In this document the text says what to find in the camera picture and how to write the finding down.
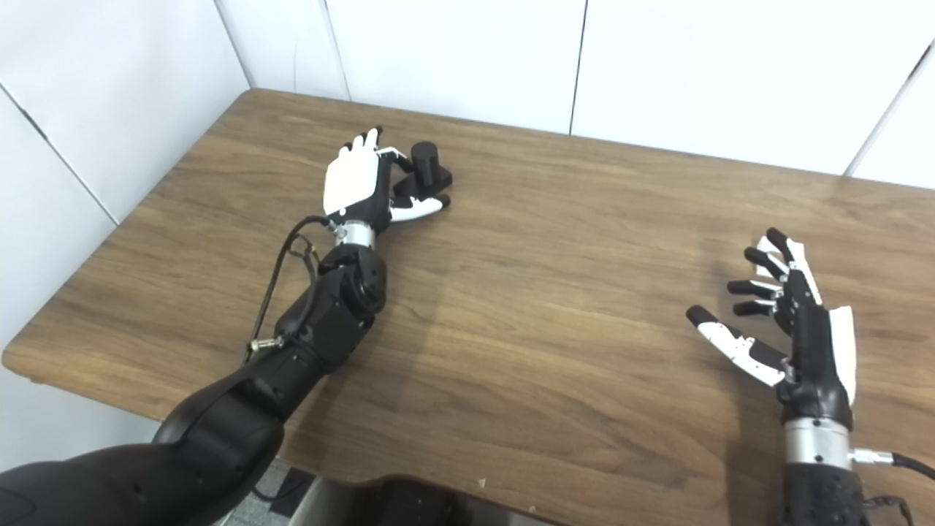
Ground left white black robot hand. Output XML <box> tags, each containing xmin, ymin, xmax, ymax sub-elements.
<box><xmin>322</xmin><ymin>127</ymin><xmax>451</xmax><ymax>229</ymax></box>

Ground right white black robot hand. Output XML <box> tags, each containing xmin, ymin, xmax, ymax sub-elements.
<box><xmin>685</xmin><ymin>227</ymin><xmax>857</xmax><ymax>428</ymax></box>

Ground black peg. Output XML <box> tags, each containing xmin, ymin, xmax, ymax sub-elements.
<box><xmin>392</xmin><ymin>142</ymin><xmax>453</xmax><ymax>202</ymax></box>

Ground black robot torso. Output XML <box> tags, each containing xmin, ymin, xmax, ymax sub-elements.
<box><xmin>307</xmin><ymin>475</ymin><xmax>556</xmax><ymax>526</ymax></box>

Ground left thin wire bundle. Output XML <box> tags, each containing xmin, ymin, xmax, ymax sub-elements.
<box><xmin>289</xmin><ymin>241</ymin><xmax>322</xmax><ymax>293</ymax></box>

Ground thin wire bundle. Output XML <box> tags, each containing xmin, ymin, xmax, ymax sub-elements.
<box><xmin>289</xmin><ymin>241</ymin><xmax>322</xmax><ymax>293</ymax></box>
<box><xmin>862</xmin><ymin>495</ymin><xmax>914</xmax><ymax>526</ymax></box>

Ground right thick black wrist cable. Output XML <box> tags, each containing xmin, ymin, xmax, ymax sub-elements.
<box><xmin>851</xmin><ymin>448</ymin><xmax>935</xmax><ymax>483</ymax></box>

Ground right thin wire bundle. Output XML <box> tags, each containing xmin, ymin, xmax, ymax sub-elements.
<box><xmin>862</xmin><ymin>495</ymin><xmax>914</xmax><ymax>526</ymax></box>

